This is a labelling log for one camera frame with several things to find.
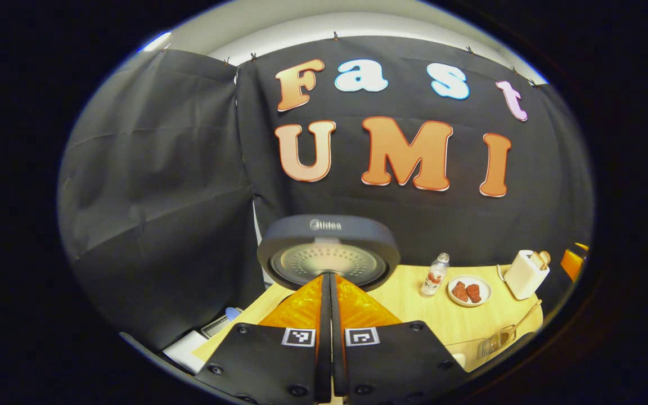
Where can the dark grey rice cooker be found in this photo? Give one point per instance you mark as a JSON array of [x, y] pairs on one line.
[[328, 230]]

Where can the black backdrop cloth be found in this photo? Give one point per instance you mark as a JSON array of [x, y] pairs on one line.
[[149, 197]]

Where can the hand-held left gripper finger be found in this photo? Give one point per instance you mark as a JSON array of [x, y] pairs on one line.
[[325, 337], [338, 337]]

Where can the red meat piece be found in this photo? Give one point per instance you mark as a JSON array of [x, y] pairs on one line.
[[473, 293], [459, 291]]

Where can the toast slice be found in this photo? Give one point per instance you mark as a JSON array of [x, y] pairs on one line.
[[545, 257], [535, 260]]

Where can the clear bottle with red label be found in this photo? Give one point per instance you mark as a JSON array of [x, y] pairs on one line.
[[433, 278]]

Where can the white toaster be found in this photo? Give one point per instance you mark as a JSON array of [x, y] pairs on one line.
[[521, 278]]

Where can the clear chopstick holder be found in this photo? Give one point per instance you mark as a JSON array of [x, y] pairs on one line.
[[493, 343]]

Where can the white round plate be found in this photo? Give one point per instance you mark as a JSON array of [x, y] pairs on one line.
[[470, 278]]

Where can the white flat box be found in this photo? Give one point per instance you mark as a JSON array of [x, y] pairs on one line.
[[186, 351]]

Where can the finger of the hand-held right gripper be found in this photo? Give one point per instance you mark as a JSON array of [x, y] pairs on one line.
[[571, 264]]

